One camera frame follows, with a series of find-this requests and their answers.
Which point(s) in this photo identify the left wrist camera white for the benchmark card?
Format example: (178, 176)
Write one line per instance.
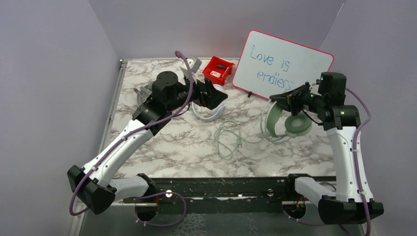
(190, 67)

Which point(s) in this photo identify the red plastic bin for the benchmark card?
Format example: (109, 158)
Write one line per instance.
(218, 70)

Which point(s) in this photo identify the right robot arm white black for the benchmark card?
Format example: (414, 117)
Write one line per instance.
(352, 202)

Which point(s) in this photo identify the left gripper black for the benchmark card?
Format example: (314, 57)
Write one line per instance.
(212, 99)

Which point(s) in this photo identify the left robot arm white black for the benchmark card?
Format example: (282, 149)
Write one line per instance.
(94, 183)

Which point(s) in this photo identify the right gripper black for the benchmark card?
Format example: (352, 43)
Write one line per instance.
(290, 102)

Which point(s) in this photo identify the green headphones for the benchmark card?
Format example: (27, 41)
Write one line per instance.
(277, 127)

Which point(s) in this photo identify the grey headphones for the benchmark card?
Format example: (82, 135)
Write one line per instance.
(143, 92)

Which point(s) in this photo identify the pink framed whiteboard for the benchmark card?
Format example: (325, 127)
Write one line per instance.
(271, 65)

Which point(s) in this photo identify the white headphones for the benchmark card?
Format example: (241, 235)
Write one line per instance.
(214, 113)

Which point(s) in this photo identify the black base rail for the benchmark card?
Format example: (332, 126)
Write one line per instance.
(213, 195)

